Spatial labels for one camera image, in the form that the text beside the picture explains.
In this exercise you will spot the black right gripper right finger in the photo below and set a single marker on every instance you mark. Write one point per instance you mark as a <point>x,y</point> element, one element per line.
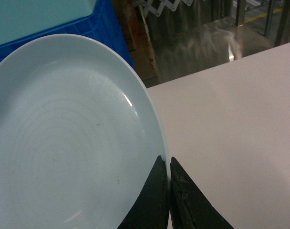
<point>189,207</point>

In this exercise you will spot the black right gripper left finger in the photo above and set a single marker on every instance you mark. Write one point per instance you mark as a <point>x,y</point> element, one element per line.
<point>150,210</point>

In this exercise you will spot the light blue round plate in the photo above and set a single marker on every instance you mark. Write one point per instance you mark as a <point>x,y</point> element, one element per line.
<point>79,135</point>

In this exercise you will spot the blue crate under teal bin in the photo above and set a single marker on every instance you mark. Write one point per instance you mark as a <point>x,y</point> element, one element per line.
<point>102,25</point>

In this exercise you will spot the white scissor expanding conveyor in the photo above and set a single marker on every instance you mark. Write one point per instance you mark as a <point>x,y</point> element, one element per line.
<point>156,7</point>

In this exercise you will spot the teal plastic bin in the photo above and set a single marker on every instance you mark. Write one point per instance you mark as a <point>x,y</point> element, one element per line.
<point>20,18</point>

